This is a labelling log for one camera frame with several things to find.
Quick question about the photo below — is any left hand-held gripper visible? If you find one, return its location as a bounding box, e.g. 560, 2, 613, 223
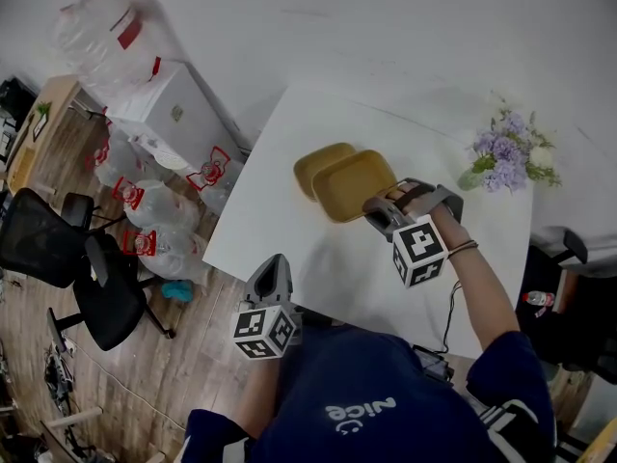
231, 254, 304, 360

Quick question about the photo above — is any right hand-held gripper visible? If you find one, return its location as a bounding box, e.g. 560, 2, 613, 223
361, 177, 465, 289

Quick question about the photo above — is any person's right forearm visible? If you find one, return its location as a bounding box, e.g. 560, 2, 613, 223
445, 236, 522, 356

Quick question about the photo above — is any person's left forearm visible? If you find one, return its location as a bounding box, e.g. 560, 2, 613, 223
238, 354, 285, 441

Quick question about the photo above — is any person's right hand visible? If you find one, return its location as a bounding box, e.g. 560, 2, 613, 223
388, 185, 471, 256

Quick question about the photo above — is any dark wrist band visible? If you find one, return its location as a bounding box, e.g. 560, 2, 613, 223
447, 239, 480, 259

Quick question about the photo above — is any teal cloth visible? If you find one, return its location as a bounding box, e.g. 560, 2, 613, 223
161, 280, 195, 303

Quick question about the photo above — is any vase of purple flowers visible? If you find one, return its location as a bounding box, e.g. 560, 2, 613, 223
456, 95, 563, 195

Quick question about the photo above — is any group of clear water jugs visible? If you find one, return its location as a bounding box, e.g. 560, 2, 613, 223
85, 137, 242, 282

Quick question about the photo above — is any person's navy shirt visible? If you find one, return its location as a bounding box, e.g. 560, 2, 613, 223
180, 323, 558, 463

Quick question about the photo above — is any black device with screen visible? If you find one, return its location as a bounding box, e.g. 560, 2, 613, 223
412, 343, 454, 380

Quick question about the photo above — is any small red-label water bottle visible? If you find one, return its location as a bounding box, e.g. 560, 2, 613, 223
523, 289, 556, 308

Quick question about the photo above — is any brown board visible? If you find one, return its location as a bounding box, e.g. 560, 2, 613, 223
553, 270, 579, 313

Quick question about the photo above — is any white water dispenser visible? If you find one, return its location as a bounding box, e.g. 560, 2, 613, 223
103, 60, 242, 182

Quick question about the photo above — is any black office chair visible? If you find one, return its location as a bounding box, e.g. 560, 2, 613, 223
515, 229, 617, 385
0, 186, 177, 352

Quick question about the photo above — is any light wooden desk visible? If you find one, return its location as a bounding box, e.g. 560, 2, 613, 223
4, 75, 86, 197

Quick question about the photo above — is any plastic-wrapped large water bottle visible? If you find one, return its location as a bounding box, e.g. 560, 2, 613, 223
50, 0, 187, 100

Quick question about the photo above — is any black cable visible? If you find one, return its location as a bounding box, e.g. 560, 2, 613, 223
441, 280, 464, 354

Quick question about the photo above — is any tangle of cables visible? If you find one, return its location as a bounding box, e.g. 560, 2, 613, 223
41, 338, 81, 417

